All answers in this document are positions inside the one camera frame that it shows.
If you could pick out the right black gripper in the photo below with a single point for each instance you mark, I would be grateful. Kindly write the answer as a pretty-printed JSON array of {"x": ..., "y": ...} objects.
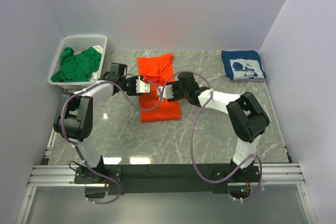
[{"x": 175, "y": 92}]

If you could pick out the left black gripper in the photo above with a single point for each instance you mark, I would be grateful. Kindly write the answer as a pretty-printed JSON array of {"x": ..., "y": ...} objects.
[{"x": 133, "y": 86}]

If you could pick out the orange t shirt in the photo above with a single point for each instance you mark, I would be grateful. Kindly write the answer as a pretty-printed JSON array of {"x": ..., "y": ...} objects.
[{"x": 156, "y": 69}]

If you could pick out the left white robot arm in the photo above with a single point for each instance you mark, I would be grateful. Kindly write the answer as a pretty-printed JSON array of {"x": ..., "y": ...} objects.
[{"x": 74, "y": 117}]

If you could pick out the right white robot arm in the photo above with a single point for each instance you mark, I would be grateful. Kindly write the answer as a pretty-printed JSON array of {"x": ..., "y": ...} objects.
[{"x": 248, "y": 119}]

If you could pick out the white garment in basket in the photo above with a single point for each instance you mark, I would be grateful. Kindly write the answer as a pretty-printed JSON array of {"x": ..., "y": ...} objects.
[{"x": 98, "y": 48}]

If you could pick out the green t shirt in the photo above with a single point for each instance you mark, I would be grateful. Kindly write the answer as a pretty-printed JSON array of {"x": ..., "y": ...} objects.
[{"x": 77, "y": 68}]

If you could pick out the white plastic laundry basket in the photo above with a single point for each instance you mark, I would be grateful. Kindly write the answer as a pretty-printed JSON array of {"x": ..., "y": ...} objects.
[{"x": 78, "y": 43}]

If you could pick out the folded blue printed t shirt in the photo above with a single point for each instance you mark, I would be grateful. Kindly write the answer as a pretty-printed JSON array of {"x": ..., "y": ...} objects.
[{"x": 243, "y": 65}]

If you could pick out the black base crossbeam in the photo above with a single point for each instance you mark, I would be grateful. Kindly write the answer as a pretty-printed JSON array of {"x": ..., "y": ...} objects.
[{"x": 166, "y": 178}]

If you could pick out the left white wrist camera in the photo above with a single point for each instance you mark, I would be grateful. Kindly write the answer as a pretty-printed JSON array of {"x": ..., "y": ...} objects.
[{"x": 141, "y": 87}]

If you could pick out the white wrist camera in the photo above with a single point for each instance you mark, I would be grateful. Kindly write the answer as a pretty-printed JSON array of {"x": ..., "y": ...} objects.
[
  {"x": 164, "y": 92},
  {"x": 141, "y": 87}
]

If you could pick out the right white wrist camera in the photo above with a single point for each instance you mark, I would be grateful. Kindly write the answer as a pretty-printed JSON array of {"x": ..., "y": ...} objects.
[{"x": 164, "y": 92}]

